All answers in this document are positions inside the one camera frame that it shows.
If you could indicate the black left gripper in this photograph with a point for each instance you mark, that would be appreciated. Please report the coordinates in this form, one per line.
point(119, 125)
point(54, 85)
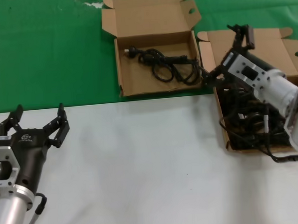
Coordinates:
point(31, 160)

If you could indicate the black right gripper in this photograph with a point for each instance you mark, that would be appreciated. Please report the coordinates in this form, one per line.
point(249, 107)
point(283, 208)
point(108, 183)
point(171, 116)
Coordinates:
point(259, 62)

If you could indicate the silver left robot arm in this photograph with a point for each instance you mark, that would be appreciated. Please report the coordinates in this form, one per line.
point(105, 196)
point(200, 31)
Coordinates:
point(9, 212)

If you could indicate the open cardboard parts box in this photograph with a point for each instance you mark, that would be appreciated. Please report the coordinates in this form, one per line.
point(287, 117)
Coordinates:
point(273, 42)

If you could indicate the cardboard box with torn corner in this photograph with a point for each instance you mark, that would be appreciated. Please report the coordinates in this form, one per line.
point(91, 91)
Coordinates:
point(137, 75)

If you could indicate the green tablecloth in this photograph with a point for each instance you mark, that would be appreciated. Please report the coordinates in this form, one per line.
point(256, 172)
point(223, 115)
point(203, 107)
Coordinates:
point(48, 59)

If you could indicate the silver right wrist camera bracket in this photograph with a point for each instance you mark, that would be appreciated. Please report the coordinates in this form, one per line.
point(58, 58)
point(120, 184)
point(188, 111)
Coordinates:
point(232, 62)

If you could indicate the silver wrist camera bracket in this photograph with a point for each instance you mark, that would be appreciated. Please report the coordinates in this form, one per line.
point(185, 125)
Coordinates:
point(13, 159)
point(232, 62)

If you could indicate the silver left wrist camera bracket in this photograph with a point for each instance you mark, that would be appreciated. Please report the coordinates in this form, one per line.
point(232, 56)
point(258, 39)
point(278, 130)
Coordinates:
point(13, 159)

